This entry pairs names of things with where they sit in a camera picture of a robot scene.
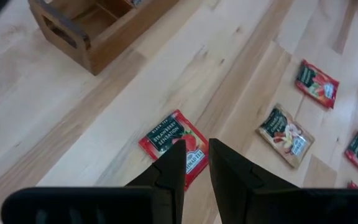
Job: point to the wooden compartment box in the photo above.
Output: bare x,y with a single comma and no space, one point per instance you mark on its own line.
110,46

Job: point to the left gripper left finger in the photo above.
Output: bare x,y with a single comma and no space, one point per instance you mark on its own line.
104,207

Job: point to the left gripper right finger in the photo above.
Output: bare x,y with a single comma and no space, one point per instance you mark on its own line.
291,207

